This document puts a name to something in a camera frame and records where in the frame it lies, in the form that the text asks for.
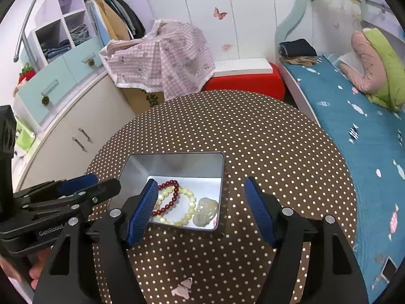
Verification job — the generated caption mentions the mint bunk bed frame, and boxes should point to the mint bunk bed frame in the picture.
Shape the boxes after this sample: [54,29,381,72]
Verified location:
[275,0,309,42]

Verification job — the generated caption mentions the cardboard box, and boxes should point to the cardboard box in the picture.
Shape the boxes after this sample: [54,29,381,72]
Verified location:
[122,87,167,115]

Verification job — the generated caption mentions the white wardrobe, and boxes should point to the white wardrobe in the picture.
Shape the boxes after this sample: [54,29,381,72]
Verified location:
[139,0,298,67]

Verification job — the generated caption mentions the cream cabinet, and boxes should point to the cream cabinet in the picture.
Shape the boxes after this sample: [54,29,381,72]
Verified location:
[14,70,138,191]

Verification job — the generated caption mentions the person's left hand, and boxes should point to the person's left hand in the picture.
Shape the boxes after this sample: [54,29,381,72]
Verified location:
[28,250,52,291]

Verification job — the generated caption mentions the folded dark jeans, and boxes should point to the folded dark jeans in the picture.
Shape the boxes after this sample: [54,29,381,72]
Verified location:
[43,40,72,59]

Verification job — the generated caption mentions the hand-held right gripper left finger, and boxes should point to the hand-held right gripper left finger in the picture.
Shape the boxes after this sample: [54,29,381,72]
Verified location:
[32,178,159,304]

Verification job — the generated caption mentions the red stool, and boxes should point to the red stool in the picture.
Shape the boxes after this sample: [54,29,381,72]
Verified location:
[201,63,285,104]

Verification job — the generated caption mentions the light blue hanging garment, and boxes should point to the light blue hanging garment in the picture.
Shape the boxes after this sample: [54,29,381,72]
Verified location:
[87,0,110,47]

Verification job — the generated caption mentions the grey metal tin box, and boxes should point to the grey metal tin box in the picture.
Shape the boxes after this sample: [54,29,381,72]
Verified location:
[108,152,226,232]

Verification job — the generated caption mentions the pale jade pendant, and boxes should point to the pale jade pendant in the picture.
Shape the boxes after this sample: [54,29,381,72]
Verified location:
[193,197,219,227]

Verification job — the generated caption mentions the white cubby shelf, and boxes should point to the white cubby shelf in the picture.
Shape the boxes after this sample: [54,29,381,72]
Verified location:
[27,0,118,67]

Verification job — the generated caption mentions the red strawberry plush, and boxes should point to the red strawberry plush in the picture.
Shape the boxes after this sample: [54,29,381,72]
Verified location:
[19,63,37,83]

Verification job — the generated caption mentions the blue patterned bed sheet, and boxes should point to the blue patterned bed sheet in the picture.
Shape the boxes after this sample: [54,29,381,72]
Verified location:
[280,54,405,303]

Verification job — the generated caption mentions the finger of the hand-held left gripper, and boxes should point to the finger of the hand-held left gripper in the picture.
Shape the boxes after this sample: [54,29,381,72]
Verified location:
[54,174,99,197]
[63,178,122,216]

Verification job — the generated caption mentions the dark hanging garments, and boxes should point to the dark hanging garments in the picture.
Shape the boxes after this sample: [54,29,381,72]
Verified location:
[106,0,146,37]

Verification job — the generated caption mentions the cream bead bracelet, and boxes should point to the cream bead bracelet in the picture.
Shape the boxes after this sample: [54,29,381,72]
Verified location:
[153,185,197,227]

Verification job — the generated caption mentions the red bead bracelet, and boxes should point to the red bead bracelet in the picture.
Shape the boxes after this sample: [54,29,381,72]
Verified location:
[151,180,181,218]

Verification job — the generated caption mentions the pale pink charm keychain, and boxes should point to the pale pink charm keychain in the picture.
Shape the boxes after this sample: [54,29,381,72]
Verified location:
[172,277,193,299]

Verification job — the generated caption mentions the green blanket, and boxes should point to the green blanket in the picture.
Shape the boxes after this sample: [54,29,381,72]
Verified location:
[362,28,405,112]

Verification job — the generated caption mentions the white pillow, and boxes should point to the white pillow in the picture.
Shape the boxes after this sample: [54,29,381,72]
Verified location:
[337,52,364,73]

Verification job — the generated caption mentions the tan hanging garment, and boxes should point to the tan hanging garment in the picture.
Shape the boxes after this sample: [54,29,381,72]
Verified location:
[95,0,130,42]

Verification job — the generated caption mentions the round polka-dot table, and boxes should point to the round polka-dot table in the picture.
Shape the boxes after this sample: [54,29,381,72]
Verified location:
[85,90,358,304]

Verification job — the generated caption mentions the green bag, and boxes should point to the green bag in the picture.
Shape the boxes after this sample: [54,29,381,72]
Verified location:
[14,119,35,153]

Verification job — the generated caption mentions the pink checked cloth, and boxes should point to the pink checked cloth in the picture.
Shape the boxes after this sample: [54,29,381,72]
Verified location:
[99,19,216,102]

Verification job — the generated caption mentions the mint drawer stair unit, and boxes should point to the mint drawer stair unit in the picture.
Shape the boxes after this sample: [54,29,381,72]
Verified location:
[17,35,107,126]

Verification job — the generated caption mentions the folded tan clothes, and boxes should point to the folded tan clothes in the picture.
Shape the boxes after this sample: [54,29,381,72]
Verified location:
[279,55,322,67]

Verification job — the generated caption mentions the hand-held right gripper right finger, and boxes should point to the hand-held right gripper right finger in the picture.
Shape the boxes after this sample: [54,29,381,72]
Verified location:
[245,177,375,304]

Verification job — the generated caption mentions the white board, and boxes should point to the white board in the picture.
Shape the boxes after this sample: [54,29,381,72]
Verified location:
[210,59,273,77]

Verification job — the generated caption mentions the pink pillow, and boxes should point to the pink pillow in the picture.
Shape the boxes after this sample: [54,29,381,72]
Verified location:
[340,31,385,92]

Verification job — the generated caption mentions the folded dark clothes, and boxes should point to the folded dark clothes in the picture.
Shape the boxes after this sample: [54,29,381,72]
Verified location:
[279,39,317,57]

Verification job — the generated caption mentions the folded pale jeans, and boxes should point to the folded pale jeans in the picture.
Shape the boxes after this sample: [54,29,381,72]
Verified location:
[70,24,90,47]

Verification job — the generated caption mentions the grey handrail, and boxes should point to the grey handrail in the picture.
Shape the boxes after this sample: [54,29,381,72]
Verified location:
[14,0,53,63]

